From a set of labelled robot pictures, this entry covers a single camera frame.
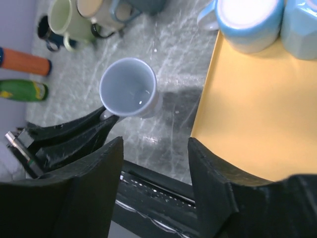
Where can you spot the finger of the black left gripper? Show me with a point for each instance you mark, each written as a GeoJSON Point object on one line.
{"type": "Point", "coordinates": [36, 136]}
{"type": "Point", "coordinates": [77, 146]}

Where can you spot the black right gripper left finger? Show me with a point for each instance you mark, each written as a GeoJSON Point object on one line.
{"type": "Point", "coordinates": [75, 201]}

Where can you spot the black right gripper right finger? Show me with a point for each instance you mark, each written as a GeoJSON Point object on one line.
{"type": "Point", "coordinates": [232, 203]}

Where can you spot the dark blue mug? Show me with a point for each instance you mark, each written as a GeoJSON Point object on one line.
{"type": "Point", "coordinates": [53, 41]}

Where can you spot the small grey cup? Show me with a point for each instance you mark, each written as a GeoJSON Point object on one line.
{"type": "Point", "coordinates": [128, 88]}

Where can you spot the light green mug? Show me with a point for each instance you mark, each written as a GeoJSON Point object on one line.
{"type": "Point", "coordinates": [64, 19]}

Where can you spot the cream mug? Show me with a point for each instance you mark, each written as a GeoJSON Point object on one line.
{"type": "Point", "coordinates": [98, 12]}

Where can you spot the grey blue mug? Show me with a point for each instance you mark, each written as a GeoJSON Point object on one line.
{"type": "Point", "coordinates": [150, 7]}

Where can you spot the light blue white mug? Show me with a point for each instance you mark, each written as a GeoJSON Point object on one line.
{"type": "Point", "coordinates": [249, 26]}

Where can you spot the light blue faceted mug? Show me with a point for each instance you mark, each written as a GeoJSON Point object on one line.
{"type": "Point", "coordinates": [299, 29]}

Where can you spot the green bottle gold cap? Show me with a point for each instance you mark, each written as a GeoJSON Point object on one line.
{"type": "Point", "coordinates": [23, 90]}

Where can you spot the orange juice bottle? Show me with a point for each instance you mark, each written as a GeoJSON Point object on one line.
{"type": "Point", "coordinates": [23, 62]}

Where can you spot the yellow tray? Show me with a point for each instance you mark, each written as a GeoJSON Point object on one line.
{"type": "Point", "coordinates": [259, 111]}

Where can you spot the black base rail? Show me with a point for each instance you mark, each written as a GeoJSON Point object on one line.
{"type": "Point", "coordinates": [152, 205]}

